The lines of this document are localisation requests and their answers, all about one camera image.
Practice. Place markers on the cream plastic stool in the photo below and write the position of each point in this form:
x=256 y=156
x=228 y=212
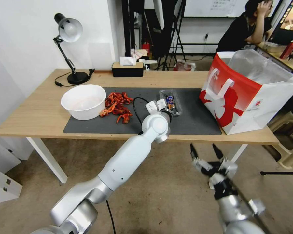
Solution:
x=289 y=146

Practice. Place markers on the wooden table with white legs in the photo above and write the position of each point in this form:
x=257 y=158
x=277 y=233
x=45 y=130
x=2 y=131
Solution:
x=39 y=109

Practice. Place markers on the red drink can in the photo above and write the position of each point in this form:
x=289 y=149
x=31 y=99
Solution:
x=288 y=50

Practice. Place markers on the person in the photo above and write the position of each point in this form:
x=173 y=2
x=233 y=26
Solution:
x=236 y=31

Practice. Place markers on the black tripod leg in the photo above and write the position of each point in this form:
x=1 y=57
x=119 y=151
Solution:
x=280 y=173

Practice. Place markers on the black monitor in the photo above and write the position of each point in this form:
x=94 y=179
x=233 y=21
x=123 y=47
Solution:
x=289 y=24

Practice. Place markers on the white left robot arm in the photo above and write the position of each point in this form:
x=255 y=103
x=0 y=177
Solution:
x=127 y=165

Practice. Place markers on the clear plastic takeout container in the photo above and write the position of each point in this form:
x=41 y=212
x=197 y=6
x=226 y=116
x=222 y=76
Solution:
x=176 y=96

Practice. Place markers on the black light stand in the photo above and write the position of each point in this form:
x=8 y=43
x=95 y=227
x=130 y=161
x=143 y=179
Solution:
x=178 y=36

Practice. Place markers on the yellow-edged side table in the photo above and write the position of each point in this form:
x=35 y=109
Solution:
x=283 y=62

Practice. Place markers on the black desk lamp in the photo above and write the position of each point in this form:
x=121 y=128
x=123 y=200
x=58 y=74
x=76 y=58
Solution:
x=69 y=28

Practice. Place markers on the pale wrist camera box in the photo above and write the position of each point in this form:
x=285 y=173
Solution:
x=216 y=180

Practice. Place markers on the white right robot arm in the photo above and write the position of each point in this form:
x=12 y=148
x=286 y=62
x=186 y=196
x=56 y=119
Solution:
x=234 y=214

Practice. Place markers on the white cabinet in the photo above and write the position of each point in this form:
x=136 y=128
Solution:
x=2 y=170

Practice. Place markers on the red plastic bag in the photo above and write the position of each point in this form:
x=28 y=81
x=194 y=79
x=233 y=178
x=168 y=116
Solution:
x=184 y=65

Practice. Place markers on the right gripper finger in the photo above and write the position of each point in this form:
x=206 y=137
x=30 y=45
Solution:
x=194 y=153
x=218 y=152

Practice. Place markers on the black wooden-lid tissue box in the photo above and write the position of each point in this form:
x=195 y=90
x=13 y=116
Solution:
x=127 y=72

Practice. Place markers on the red crayfish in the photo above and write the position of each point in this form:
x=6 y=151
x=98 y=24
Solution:
x=108 y=111
x=122 y=110
x=124 y=118
x=127 y=98
x=112 y=98

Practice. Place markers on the white tissue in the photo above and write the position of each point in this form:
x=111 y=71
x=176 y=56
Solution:
x=127 y=61

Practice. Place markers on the white paper bowl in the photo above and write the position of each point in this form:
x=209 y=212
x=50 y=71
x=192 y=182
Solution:
x=84 y=104

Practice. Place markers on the whiteboard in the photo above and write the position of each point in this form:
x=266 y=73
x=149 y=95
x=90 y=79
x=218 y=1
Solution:
x=210 y=7

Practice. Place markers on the red white takeout bag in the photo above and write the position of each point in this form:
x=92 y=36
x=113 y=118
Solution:
x=234 y=97

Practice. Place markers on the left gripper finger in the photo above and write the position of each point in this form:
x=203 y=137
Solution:
x=175 y=112
x=161 y=104

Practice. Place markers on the dark grey table mat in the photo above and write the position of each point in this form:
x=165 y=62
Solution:
x=197 y=122

